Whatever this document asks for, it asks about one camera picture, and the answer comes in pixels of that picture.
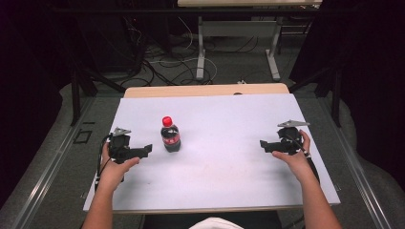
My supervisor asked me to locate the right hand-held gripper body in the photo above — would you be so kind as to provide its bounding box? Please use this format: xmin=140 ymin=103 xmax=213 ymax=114
xmin=276 ymin=119 xmax=311 ymax=156

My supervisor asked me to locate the metal floor rail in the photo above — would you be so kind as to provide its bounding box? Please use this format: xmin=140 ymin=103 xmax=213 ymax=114
xmin=11 ymin=96 xmax=96 ymax=229
xmin=313 ymin=94 xmax=394 ymax=229

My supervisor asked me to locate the black horizontal bar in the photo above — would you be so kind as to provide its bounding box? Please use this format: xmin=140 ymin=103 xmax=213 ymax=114
xmin=52 ymin=7 xmax=319 ymax=15

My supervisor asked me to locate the white metal frame desk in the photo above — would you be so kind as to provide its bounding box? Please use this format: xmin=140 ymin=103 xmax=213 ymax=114
xmin=177 ymin=0 xmax=324 ymax=82

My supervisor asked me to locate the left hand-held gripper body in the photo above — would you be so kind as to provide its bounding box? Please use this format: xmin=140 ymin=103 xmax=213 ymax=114
xmin=107 ymin=127 xmax=133 ymax=165

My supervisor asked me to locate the black metal stand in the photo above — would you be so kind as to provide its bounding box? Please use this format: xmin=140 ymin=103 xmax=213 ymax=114
xmin=288 ymin=63 xmax=344 ymax=129
xmin=69 ymin=63 xmax=127 ymax=127

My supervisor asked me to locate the wooden table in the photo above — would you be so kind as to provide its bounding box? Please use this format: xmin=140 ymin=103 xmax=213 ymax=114
xmin=83 ymin=83 xmax=341 ymax=215

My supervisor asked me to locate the white table cover sheet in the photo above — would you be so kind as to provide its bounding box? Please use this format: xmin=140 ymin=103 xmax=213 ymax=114
xmin=83 ymin=93 xmax=341 ymax=213

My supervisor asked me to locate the dark cola bottle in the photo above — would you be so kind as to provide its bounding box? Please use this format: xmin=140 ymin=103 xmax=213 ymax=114
xmin=160 ymin=124 xmax=182 ymax=154

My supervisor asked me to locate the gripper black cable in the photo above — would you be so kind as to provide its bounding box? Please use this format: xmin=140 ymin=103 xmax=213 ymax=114
xmin=284 ymin=133 xmax=321 ymax=185
xmin=94 ymin=133 xmax=115 ymax=193

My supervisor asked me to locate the person's right hand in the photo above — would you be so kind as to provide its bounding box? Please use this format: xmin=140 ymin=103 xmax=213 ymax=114
xmin=272 ymin=129 xmax=315 ymax=184

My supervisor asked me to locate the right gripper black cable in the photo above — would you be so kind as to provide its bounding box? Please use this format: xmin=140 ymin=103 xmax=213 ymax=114
xmin=284 ymin=133 xmax=321 ymax=185

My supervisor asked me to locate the black floor cable bundle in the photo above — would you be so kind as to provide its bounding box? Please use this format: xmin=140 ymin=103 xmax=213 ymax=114
xmin=122 ymin=17 xmax=180 ymax=88

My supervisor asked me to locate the person's white clothing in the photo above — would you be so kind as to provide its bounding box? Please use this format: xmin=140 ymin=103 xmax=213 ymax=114
xmin=188 ymin=217 xmax=245 ymax=229

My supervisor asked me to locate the white floor cable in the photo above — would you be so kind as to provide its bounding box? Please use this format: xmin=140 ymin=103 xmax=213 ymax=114
xmin=148 ymin=15 xmax=219 ymax=86

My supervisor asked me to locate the person's left hand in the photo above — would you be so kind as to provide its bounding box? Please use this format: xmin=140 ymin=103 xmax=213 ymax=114
xmin=97 ymin=143 xmax=141 ymax=194

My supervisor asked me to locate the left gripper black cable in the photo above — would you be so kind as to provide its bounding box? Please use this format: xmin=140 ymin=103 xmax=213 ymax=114
xmin=94 ymin=133 xmax=115 ymax=193

